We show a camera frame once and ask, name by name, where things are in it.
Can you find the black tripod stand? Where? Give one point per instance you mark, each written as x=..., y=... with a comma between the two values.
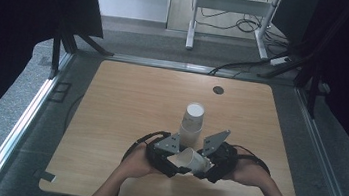
x=55, y=56

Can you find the black metal stand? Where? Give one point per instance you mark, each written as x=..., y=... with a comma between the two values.
x=312, y=95

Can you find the dark round table grommet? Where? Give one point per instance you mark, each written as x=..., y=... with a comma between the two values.
x=218, y=90

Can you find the printed white paper cup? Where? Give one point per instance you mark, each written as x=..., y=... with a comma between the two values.
x=193, y=117

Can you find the white metal stand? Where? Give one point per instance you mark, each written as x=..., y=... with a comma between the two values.
x=231, y=4

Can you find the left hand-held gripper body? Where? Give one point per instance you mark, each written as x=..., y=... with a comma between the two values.
x=160, y=155

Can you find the person's right hand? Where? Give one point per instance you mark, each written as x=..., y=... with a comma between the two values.
x=249, y=171

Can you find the plain white paper cup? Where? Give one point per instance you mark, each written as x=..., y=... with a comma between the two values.
x=188, y=136
x=193, y=160

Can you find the white power strip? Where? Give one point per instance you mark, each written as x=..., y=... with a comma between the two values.
x=279, y=61

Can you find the grey tape piece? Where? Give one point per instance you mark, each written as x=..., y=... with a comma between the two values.
x=47, y=176

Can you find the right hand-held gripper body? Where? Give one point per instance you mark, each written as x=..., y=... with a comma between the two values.
x=221, y=161

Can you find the aluminium floor rail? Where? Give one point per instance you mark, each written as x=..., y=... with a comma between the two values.
x=323, y=156
x=166, y=64
x=25, y=116

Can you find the person's left hand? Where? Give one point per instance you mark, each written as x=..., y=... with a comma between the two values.
x=139, y=162

